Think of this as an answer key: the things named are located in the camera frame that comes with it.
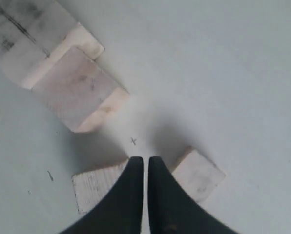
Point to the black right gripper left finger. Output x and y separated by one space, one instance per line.
120 211

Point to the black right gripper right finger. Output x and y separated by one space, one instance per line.
171 210

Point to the third largest wooden cube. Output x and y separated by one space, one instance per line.
92 185

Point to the smallest wooden cube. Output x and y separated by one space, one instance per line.
197 175

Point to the second largest wooden cube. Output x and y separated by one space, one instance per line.
80 93

